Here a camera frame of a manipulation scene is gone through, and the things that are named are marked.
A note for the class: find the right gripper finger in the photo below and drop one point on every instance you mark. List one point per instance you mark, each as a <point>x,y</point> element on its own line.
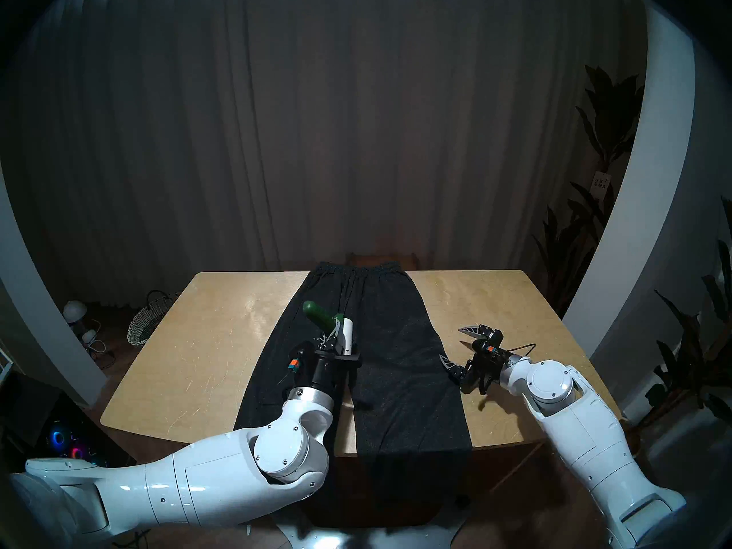
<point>477,330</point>
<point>452,368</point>

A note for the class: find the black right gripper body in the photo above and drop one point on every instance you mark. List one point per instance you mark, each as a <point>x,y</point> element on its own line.
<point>483,373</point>

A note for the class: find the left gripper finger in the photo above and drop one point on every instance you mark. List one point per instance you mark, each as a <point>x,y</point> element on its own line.
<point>327,342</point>
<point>350,358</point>

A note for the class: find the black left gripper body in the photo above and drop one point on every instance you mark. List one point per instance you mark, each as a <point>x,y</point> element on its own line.
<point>325,373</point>

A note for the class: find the dark grey pants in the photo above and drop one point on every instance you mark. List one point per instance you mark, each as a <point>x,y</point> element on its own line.
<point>400,382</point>

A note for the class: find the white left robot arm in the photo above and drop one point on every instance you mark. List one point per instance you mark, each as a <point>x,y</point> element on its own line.
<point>200,479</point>

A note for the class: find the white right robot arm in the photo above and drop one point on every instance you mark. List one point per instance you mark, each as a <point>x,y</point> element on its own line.
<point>589,439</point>

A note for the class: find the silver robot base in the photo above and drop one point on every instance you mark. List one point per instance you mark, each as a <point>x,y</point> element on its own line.
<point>372,539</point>

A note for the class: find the woven wicker basket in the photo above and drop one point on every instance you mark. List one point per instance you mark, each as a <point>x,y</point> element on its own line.
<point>146,322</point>

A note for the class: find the potted plant in white pot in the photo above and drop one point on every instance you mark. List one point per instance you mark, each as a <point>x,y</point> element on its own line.
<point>692,353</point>

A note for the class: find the grey pleated curtain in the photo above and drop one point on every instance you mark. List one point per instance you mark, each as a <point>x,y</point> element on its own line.
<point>314,124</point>

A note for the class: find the white mushroom lamp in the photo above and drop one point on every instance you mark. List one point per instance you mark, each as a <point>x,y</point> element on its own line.
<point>74,310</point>

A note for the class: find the tall dark leafy plant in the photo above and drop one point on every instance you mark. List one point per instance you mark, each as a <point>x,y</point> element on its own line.
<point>612,113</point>

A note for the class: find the black computer with RGB fans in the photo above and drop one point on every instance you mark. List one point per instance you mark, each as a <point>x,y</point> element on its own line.
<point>57,428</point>

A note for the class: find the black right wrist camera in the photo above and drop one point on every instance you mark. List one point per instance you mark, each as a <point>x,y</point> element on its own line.
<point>489,345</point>

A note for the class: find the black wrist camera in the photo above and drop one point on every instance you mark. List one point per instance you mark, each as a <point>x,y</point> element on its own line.
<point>489,345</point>
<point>297,362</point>

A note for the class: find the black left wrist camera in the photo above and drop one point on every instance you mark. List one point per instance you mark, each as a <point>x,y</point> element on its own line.
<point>297,362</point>

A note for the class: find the white wall tag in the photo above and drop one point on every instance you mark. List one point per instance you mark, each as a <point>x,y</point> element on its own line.
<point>600,182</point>

